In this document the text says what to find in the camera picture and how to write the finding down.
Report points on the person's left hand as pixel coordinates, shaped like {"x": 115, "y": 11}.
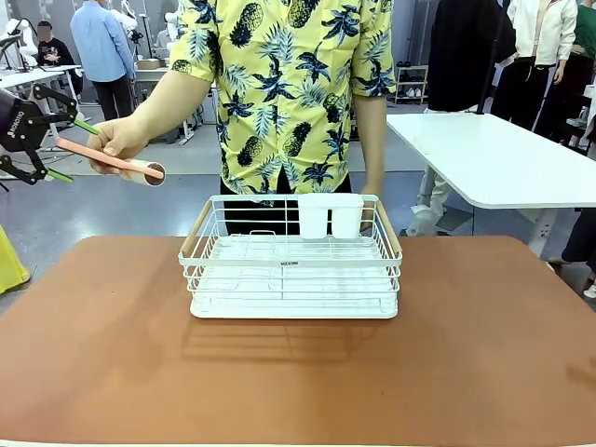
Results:
{"x": 372, "y": 200}

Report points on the white plastic drip tray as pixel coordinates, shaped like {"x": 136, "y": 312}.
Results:
{"x": 293, "y": 311}

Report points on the white humanoid robot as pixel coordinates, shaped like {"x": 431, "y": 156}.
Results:
{"x": 21, "y": 39}

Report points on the seated person in black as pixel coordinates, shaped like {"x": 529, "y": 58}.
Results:
{"x": 53, "y": 53}

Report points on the person's black trousers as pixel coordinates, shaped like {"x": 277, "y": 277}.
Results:
{"x": 261, "y": 219}

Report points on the person's right hand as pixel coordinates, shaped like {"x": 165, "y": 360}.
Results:
{"x": 121, "y": 137}

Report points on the yellow plastic object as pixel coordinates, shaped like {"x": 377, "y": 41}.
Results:
{"x": 11, "y": 265}

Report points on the large white table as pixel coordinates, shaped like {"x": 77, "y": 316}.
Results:
{"x": 493, "y": 158}

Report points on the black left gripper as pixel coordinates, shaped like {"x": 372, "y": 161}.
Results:
{"x": 21, "y": 125}

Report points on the white background desk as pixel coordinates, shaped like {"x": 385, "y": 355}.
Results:
{"x": 32, "y": 73}

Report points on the person in green top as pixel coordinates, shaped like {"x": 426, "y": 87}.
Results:
{"x": 584, "y": 46}

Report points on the person's left forearm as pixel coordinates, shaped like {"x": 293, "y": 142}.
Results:
{"x": 371, "y": 139}

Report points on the metal shoe rack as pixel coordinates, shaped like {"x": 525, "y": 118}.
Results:
{"x": 411, "y": 86}

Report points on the person's legs in white trousers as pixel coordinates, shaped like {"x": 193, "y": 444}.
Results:
{"x": 430, "y": 200}

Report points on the man in blue shirt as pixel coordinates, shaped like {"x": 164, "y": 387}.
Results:
{"x": 104, "y": 46}

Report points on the cardboard box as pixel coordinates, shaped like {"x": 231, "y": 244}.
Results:
{"x": 148, "y": 64}

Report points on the person in pineapple shirt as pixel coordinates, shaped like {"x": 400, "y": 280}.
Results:
{"x": 288, "y": 84}

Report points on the person's right forearm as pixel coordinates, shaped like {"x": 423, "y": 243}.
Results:
{"x": 177, "y": 102}

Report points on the person's legs in dark trousers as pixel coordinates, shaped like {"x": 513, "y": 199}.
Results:
{"x": 579, "y": 242}

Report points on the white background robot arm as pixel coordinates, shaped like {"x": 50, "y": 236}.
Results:
{"x": 168, "y": 32}

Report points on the person in white jacket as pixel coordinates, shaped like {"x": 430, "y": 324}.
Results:
{"x": 545, "y": 42}

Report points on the white plastic cutlery holder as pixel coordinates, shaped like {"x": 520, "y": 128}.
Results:
{"x": 330, "y": 216}

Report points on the pink lint roller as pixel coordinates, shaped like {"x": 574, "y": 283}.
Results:
{"x": 116, "y": 164}

